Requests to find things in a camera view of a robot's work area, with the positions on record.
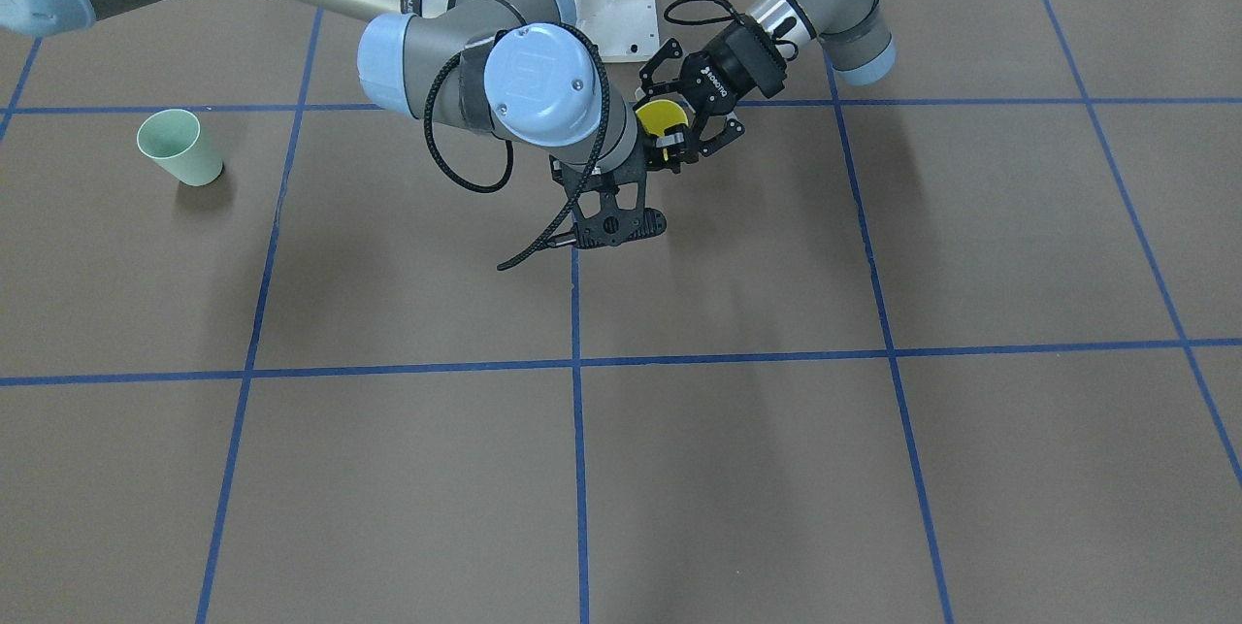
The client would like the light green cup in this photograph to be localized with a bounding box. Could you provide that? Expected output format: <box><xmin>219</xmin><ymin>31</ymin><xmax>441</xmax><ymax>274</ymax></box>
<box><xmin>137</xmin><ymin>108</ymin><xmax>224</xmax><ymax>186</ymax></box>

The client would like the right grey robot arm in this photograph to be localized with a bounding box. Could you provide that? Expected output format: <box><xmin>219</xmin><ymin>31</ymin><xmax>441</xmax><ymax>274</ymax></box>
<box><xmin>2</xmin><ymin>0</ymin><xmax>741</xmax><ymax>194</ymax></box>

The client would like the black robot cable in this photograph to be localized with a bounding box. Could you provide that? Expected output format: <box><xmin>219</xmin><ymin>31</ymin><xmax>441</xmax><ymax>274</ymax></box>
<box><xmin>424</xmin><ymin>22</ymin><xmax>612</xmax><ymax>272</ymax></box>

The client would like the yellow cup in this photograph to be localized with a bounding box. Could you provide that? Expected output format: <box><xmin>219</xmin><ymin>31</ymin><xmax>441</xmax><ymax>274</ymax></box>
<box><xmin>635</xmin><ymin>99</ymin><xmax>689</xmax><ymax>143</ymax></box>

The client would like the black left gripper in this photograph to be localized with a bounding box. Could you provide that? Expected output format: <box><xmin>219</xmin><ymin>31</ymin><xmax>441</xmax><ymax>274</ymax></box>
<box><xmin>637</xmin><ymin>15</ymin><xmax>787</xmax><ymax>158</ymax></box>

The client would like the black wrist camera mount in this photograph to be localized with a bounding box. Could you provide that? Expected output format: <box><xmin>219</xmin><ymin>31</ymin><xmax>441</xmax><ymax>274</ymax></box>
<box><xmin>556</xmin><ymin>169</ymin><xmax>669</xmax><ymax>249</ymax></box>

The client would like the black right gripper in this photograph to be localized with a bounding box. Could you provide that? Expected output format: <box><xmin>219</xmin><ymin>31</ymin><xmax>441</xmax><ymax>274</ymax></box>
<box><xmin>584</xmin><ymin>124</ymin><xmax>700</xmax><ymax>191</ymax></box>

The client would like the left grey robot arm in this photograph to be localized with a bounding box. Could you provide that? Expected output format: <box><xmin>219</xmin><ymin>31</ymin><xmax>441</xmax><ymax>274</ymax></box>
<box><xmin>638</xmin><ymin>0</ymin><xmax>897</xmax><ymax>118</ymax></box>

